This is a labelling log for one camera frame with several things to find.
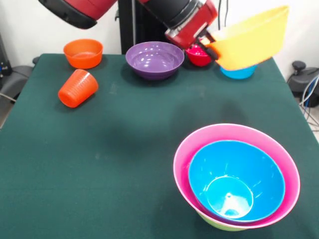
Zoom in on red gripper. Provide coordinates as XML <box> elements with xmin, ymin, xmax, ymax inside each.
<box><xmin>164</xmin><ymin>0</ymin><xmax>220</xmax><ymax>61</ymax></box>

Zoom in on large orange bowl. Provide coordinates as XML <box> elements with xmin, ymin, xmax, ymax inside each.
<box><xmin>208</xmin><ymin>5</ymin><xmax>290</xmax><ymax>71</ymax></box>

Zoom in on large pink bowl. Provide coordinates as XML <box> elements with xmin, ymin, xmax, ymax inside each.
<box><xmin>173</xmin><ymin>123</ymin><xmax>301</xmax><ymax>229</ymax></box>

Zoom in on large blue bowl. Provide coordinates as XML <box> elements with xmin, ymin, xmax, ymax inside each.
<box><xmin>188</xmin><ymin>140</ymin><xmax>286</xmax><ymax>222</ymax></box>

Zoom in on orange-red plastic cup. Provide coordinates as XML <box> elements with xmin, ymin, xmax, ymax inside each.
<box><xmin>58</xmin><ymin>69</ymin><xmax>99</xmax><ymax>109</ymax></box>

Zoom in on medium green bowl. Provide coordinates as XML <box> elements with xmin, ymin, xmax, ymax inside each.
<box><xmin>196</xmin><ymin>210</ymin><xmax>248</xmax><ymax>232</ymax></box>

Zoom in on small crimson bowl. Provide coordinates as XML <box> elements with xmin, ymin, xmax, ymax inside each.
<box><xmin>185</xmin><ymin>44</ymin><xmax>212</xmax><ymax>67</ymax></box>

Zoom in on small blue bowl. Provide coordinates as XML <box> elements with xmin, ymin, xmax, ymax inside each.
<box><xmin>220</xmin><ymin>64</ymin><xmax>257</xmax><ymax>80</ymax></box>

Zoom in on purple bowl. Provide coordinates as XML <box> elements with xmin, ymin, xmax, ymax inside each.
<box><xmin>125</xmin><ymin>41</ymin><xmax>185</xmax><ymax>80</ymax></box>

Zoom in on small orange bowl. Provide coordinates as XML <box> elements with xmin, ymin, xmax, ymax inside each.
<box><xmin>63</xmin><ymin>38</ymin><xmax>104</xmax><ymax>70</ymax></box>

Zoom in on dark green tablecloth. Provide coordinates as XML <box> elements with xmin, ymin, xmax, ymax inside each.
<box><xmin>0</xmin><ymin>53</ymin><xmax>319</xmax><ymax>239</ymax></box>

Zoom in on black electronics box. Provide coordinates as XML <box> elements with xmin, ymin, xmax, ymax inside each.
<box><xmin>0</xmin><ymin>33</ymin><xmax>12</xmax><ymax>75</ymax></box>

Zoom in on black wall cable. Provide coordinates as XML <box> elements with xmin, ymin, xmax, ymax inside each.
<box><xmin>218</xmin><ymin>0</ymin><xmax>231</xmax><ymax>29</ymax></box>

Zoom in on blue and white cables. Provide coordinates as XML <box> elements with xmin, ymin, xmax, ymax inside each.
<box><xmin>299</xmin><ymin>74</ymin><xmax>319</xmax><ymax>130</ymax></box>

